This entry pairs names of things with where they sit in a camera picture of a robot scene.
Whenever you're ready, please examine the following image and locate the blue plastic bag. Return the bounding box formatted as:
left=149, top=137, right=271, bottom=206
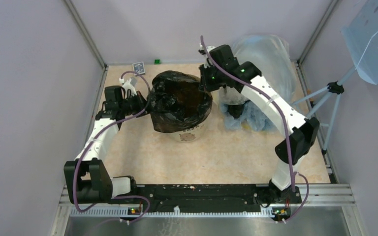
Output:
left=219, top=101, right=277, bottom=131

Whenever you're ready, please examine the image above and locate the blue perforated lamp panel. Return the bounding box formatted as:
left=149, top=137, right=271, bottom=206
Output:
left=341, top=0, right=378, bottom=85

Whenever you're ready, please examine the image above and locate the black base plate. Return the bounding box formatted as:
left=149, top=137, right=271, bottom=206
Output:
left=109, top=183, right=304, bottom=214

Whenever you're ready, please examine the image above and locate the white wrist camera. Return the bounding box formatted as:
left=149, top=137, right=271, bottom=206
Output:
left=198, top=44, right=215, bottom=68
left=119, top=77, right=137, bottom=98

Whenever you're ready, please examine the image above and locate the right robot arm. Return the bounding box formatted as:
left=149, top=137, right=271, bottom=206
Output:
left=199, top=44, right=320, bottom=203

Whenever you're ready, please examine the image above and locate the large translucent plastic bag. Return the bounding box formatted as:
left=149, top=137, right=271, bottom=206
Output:
left=231, top=34, right=296, bottom=103

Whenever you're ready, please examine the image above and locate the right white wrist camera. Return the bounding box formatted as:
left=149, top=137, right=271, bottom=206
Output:
left=198, top=44, right=215, bottom=68

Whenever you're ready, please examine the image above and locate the beige round trash bin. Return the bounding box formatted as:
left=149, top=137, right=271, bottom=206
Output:
left=166, top=121, right=207, bottom=143

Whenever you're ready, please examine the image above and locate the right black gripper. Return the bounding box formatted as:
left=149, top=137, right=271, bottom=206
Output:
left=199, top=62, right=226, bottom=93

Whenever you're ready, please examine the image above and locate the white clear plastic bag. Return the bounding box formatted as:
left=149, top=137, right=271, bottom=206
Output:
left=218, top=87, right=246, bottom=105

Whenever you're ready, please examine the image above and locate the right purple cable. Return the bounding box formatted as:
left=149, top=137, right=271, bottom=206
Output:
left=200, top=35, right=310, bottom=224

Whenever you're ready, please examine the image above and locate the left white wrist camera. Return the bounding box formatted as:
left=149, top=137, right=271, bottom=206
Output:
left=119, top=77, right=137, bottom=98

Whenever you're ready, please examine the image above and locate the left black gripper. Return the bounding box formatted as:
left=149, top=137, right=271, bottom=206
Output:
left=119, top=90, right=157, bottom=118

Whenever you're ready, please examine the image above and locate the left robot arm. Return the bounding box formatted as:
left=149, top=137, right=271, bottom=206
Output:
left=63, top=85, right=148, bottom=204

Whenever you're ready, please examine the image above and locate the white toothed cable rail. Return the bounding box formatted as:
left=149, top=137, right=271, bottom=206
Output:
left=70, top=206, right=274, bottom=218

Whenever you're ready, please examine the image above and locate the black trash bag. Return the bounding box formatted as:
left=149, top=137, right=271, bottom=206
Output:
left=227, top=104, right=244, bottom=118
left=150, top=70, right=213, bottom=133

